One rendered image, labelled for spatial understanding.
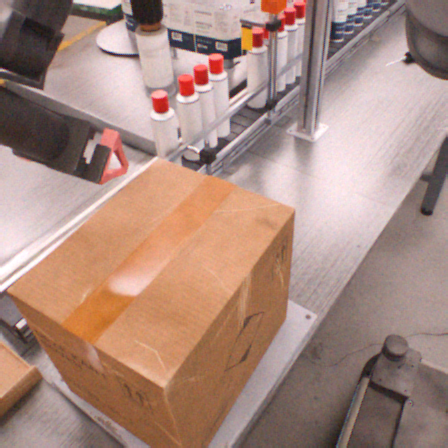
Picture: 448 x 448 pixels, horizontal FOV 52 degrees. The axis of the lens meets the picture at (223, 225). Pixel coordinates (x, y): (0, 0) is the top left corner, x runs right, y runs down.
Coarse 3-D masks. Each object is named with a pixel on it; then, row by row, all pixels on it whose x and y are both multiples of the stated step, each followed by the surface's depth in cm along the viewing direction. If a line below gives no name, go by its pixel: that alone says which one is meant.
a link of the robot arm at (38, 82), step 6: (0, 72) 45; (6, 72) 45; (0, 78) 49; (6, 78) 46; (12, 78) 46; (18, 78) 47; (24, 78) 47; (30, 78) 50; (36, 78) 49; (42, 78) 49; (24, 84) 48; (30, 84) 48; (36, 84) 49; (42, 84) 50
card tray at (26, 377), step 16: (0, 352) 82; (0, 368) 79; (16, 368) 79; (32, 368) 75; (0, 384) 77; (16, 384) 73; (32, 384) 77; (0, 400) 72; (16, 400) 75; (0, 416) 73
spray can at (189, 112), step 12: (180, 84) 97; (192, 84) 98; (180, 96) 100; (192, 96) 99; (180, 108) 101; (192, 108) 100; (180, 120) 103; (192, 120) 102; (192, 132) 104; (192, 156) 109
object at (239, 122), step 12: (348, 36) 155; (336, 48) 149; (264, 108) 126; (240, 120) 122; (252, 120) 122; (240, 132) 118; (228, 144) 115; (192, 168) 109; (0, 300) 84; (0, 312) 82; (12, 312) 82; (12, 324) 80
